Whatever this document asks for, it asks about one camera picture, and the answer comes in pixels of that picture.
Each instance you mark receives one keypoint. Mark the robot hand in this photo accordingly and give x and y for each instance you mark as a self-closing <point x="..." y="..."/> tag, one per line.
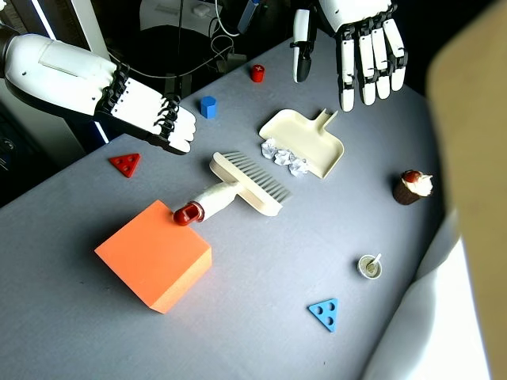
<point x="59" y="67"/>
<point x="356" y="16"/>

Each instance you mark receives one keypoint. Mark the cream plastic dustpan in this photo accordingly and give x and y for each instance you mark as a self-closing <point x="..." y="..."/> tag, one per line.
<point x="305" y="132"/>

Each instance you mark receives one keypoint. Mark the white paper ball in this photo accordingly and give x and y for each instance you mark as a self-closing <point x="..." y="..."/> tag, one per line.
<point x="283" y="157"/>
<point x="269" y="147"/>
<point x="299" y="166"/>

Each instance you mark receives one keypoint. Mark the grey adapter box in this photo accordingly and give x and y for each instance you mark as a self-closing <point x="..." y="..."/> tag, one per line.
<point x="247" y="14"/>

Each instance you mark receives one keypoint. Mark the small red cylinder block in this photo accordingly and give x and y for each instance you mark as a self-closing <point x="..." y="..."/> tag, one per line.
<point x="257" y="73"/>

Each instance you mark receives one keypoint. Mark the red triangle block with holes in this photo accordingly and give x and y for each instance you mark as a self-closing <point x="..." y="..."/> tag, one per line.
<point x="126" y="162"/>

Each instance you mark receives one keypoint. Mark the black power adapter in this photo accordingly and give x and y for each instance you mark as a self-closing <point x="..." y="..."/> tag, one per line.
<point x="233" y="61"/>

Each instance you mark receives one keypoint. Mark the blue hexagonal block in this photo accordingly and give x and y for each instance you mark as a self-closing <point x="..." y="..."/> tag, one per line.
<point x="208" y="107"/>

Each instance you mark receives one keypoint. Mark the blurred tan board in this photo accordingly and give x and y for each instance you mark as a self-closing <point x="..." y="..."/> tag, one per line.
<point x="475" y="118"/>

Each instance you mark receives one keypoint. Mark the toy cupcake with brown wrapper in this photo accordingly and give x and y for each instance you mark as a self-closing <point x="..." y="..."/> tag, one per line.
<point x="408" y="190"/>

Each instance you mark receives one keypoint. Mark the large orange foam block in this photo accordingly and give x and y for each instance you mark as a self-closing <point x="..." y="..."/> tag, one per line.
<point x="150" y="253"/>

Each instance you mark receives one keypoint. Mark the small white spoon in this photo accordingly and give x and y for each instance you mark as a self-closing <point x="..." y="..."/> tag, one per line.
<point x="376" y="261"/>

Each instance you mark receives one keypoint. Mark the grey table cloth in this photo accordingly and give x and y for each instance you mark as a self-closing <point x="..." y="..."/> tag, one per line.
<point x="277" y="257"/>

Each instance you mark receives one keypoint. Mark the small white cup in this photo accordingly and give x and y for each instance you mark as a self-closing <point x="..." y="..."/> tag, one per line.
<point x="366" y="271"/>

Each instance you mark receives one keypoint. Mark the blue triangle block with holes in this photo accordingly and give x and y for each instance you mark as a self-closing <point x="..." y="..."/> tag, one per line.
<point x="325" y="312"/>

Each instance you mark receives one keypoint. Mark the white frame post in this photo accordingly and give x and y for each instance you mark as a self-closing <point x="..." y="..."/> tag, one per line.
<point x="89" y="23"/>

